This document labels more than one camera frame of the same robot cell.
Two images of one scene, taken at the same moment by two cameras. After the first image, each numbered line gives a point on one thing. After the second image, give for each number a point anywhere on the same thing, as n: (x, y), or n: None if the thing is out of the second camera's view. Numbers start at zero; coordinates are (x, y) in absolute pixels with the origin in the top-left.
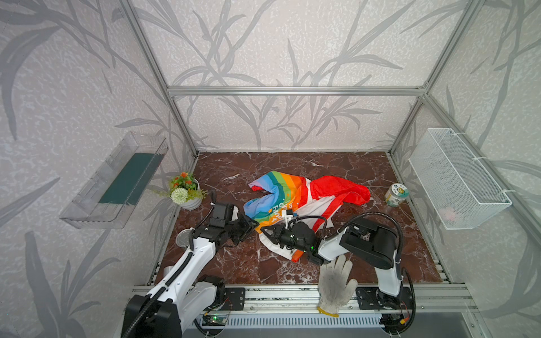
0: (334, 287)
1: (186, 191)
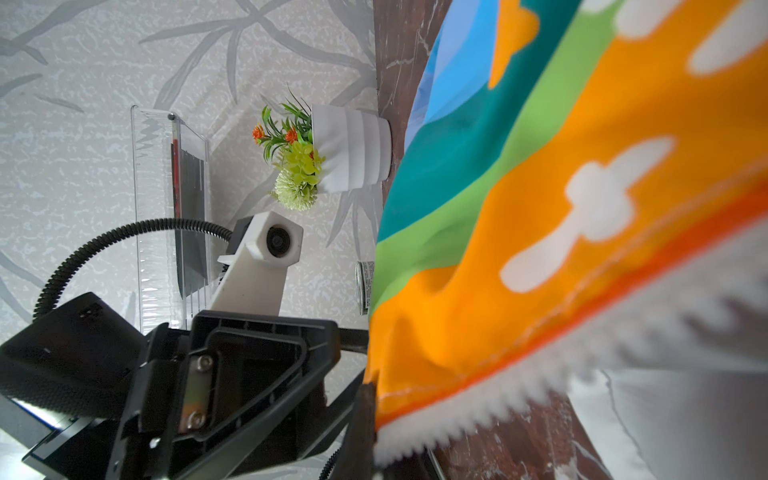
0: None
1: (324, 149)
